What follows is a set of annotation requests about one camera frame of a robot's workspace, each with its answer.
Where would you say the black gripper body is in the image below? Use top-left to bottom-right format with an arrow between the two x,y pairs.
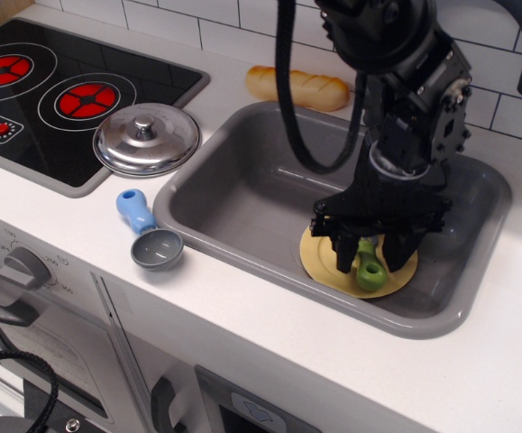
310,137 -> 453,241

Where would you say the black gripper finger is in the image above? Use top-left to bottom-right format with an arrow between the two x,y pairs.
331,232 -> 361,273
382,232 -> 426,272

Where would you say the green handled grey spatula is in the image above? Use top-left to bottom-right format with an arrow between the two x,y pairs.
356,236 -> 388,292

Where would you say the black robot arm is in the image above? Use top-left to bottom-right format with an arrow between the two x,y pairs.
311,1 -> 471,272

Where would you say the yellow plastic plate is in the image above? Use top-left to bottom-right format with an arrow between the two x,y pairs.
299,227 -> 418,299

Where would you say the grey plastic sink basin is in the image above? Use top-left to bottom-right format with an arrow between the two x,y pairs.
153,103 -> 512,339

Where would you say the toy bread loaf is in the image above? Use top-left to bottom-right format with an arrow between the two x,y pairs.
245,65 -> 351,112

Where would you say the silver metal pot lid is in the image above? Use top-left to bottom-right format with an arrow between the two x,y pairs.
93,103 -> 201,177

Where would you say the grey oven knob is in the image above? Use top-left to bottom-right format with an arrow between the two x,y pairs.
0,247 -> 51,290

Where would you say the black toy stovetop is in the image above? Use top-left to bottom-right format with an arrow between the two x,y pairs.
0,19 -> 210,198

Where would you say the red stove knob right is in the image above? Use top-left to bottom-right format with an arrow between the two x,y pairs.
0,123 -> 11,137

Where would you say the blue handled grey scoop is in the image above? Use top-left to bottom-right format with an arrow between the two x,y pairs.
116,189 -> 184,272

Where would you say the black braided cable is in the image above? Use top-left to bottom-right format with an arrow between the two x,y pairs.
274,0 -> 370,174
0,349 -> 60,433

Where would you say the grey oven door handle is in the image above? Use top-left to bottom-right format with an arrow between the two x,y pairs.
0,280 -> 44,327

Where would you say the black braided cable lower left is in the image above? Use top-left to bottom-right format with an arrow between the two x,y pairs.
0,349 -> 60,433

